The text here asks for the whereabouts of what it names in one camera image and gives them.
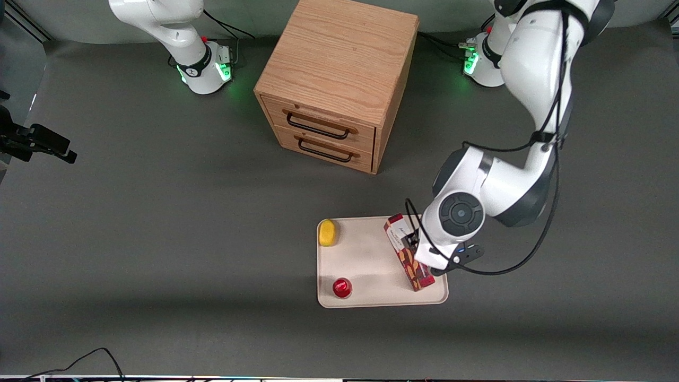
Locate yellow lemon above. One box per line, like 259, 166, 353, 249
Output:
318, 219, 337, 248

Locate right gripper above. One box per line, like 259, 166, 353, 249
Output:
0, 90, 78, 164

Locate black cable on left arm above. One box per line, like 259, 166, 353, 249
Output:
405, 11, 572, 276

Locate cream plastic tray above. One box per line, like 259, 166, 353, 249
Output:
317, 214, 449, 309

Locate wooden two-drawer cabinet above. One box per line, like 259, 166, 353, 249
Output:
254, 0, 420, 175

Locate black cable on table edge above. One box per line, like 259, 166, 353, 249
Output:
20, 347, 126, 382

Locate wooden drawer with black handle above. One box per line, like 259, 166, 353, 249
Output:
273, 125, 374, 175
261, 95, 377, 155

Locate black cables behind left arm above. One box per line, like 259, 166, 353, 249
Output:
417, 16, 497, 63

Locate black metal frame rail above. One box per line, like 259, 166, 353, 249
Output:
0, 0, 55, 43

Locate black cable behind right arm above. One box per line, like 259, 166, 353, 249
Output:
202, 8, 256, 67

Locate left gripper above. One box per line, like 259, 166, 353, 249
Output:
402, 228, 463, 272

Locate red cookie box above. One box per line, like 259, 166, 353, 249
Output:
384, 213, 437, 293

